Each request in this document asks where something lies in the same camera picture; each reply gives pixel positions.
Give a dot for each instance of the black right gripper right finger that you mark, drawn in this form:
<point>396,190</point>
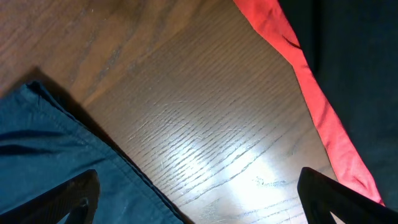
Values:
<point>323,198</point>

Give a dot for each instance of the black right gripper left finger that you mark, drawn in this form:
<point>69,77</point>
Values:
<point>74,201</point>

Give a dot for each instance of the navy blue shorts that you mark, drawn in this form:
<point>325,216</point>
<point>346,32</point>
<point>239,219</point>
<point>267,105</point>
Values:
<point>43,145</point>

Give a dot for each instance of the red t-shirt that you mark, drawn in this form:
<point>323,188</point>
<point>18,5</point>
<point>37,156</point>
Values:
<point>268,20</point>

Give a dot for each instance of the black printed t-shirt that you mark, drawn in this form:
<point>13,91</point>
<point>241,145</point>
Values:
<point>351,49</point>

